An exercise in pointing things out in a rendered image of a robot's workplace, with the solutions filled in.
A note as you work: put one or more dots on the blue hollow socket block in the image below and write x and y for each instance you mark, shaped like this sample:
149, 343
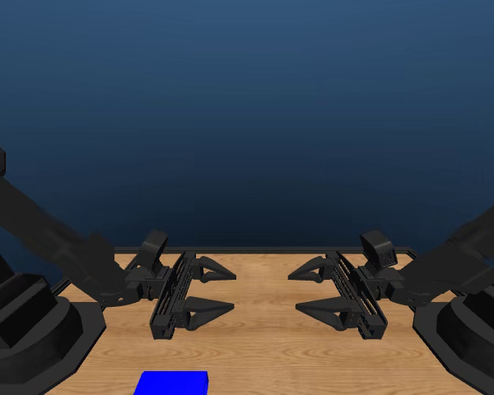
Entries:
171, 383

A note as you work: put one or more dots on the black table frame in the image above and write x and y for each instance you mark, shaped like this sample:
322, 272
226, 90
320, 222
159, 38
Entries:
271, 249

